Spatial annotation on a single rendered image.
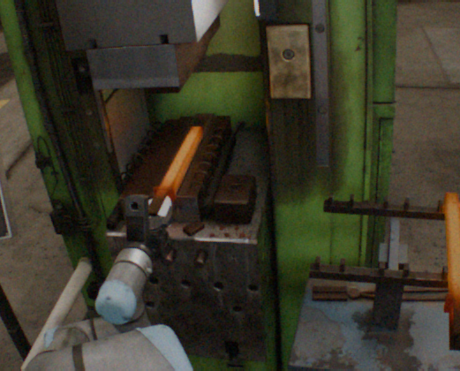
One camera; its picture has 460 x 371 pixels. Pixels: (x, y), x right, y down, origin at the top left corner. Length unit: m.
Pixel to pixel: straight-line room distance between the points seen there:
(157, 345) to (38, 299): 1.99
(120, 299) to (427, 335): 0.67
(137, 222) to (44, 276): 1.70
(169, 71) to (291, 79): 0.28
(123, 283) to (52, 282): 1.71
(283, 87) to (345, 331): 0.57
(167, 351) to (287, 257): 0.88
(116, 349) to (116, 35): 0.67
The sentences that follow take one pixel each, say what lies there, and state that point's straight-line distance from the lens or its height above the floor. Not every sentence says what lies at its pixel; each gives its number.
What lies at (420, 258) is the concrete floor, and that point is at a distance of 2.64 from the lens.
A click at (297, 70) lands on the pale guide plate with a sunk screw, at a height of 1.25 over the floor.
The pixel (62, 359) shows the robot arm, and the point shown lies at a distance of 0.74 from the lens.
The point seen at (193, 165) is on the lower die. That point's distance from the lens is 1.41.
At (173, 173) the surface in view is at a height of 1.01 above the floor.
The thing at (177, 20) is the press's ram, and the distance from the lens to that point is 1.11.
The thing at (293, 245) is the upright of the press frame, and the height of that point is 0.74.
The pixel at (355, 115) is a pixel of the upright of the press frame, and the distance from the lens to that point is 1.30.
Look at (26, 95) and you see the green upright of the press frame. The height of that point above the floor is 1.20.
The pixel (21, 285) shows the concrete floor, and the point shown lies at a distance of 2.80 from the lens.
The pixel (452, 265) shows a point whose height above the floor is 1.04.
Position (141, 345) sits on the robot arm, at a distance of 0.72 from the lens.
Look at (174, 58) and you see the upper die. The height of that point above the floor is 1.33.
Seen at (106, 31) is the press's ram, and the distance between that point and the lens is 1.17.
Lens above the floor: 1.71
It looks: 33 degrees down
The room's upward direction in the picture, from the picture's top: 7 degrees counter-clockwise
